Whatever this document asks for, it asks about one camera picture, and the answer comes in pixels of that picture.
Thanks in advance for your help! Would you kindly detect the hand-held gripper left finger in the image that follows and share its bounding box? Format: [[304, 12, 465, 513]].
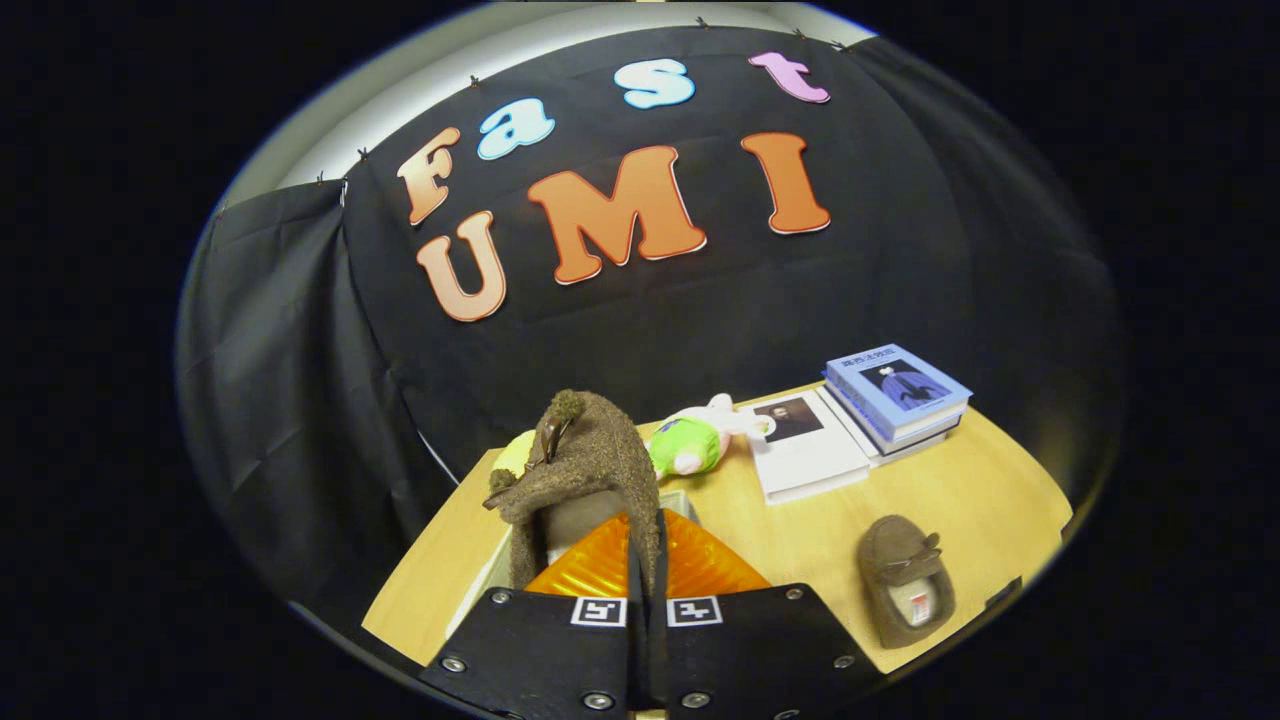
[[420, 510, 649, 720]]

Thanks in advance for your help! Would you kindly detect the yellow plush toy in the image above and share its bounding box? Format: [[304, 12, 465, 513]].
[[492, 430, 541, 479]]

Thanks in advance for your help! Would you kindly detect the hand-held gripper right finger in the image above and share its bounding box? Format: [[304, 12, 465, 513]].
[[648, 508, 886, 720]]

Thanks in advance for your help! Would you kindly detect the blue cover book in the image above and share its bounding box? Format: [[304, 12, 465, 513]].
[[824, 344, 973, 429]]

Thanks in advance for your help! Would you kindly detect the black backdrop cloth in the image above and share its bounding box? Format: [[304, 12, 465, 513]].
[[178, 25, 1126, 641]]

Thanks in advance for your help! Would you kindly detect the brown fuzzy shoe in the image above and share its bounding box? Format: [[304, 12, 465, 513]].
[[857, 515, 957, 651], [483, 389, 663, 596]]

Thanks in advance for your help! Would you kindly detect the dark cover book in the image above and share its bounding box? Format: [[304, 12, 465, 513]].
[[828, 385, 969, 446]]

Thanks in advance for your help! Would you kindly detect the green and pink plush toy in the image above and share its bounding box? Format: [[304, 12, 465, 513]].
[[645, 393, 776, 479]]

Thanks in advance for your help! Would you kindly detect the white book with dark photo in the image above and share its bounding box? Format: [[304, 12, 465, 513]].
[[738, 392, 871, 506]]

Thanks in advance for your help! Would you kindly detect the beige fabric storage box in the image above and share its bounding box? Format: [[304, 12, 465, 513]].
[[445, 488, 701, 641]]

